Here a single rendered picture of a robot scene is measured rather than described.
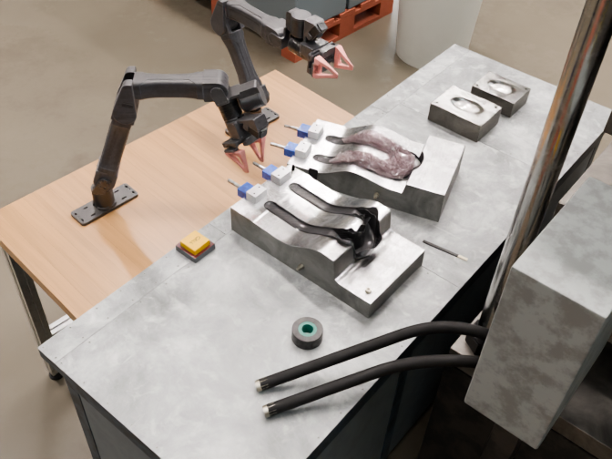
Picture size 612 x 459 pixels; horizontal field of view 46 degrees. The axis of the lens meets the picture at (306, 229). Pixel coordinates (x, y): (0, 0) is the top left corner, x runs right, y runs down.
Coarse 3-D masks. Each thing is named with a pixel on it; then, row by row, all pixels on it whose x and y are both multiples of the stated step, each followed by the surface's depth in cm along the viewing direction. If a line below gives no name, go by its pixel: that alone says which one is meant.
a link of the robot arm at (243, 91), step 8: (256, 80) 191; (216, 88) 186; (232, 88) 192; (240, 88) 191; (248, 88) 189; (256, 88) 189; (216, 96) 188; (224, 96) 188; (232, 96) 190; (240, 96) 191; (248, 96) 191; (256, 96) 190; (264, 96) 194; (216, 104) 190; (224, 104) 190; (248, 104) 191; (256, 104) 191; (264, 104) 192
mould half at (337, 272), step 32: (288, 192) 212; (320, 192) 213; (256, 224) 202; (288, 224) 203; (320, 224) 202; (352, 224) 197; (384, 224) 202; (288, 256) 200; (320, 256) 190; (352, 256) 194; (384, 256) 199; (416, 256) 199; (352, 288) 190; (384, 288) 191
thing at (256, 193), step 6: (228, 180) 214; (240, 186) 211; (246, 186) 211; (252, 186) 211; (258, 186) 209; (240, 192) 210; (246, 192) 207; (252, 192) 207; (258, 192) 207; (264, 192) 208; (246, 198) 209; (252, 198) 207; (258, 198) 207
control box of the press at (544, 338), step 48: (576, 192) 128; (576, 240) 119; (528, 288) 115; (576, 288) 112; (528, 336) 120; (576, 336) 113; (480, 384) 136; (528, 384) 127; (576, 384) 136; (528, 432) 134
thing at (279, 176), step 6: (252, 162) 220; (264, 168) 217; (270, 168) 217; (276, 168) 217; (282, 168) 215; (264, 174) 216; (270, 174) 214; (276, 174) 213; (282, 174) 213; (288, 174) 214; (276, 180) 213; (282, 180) 214
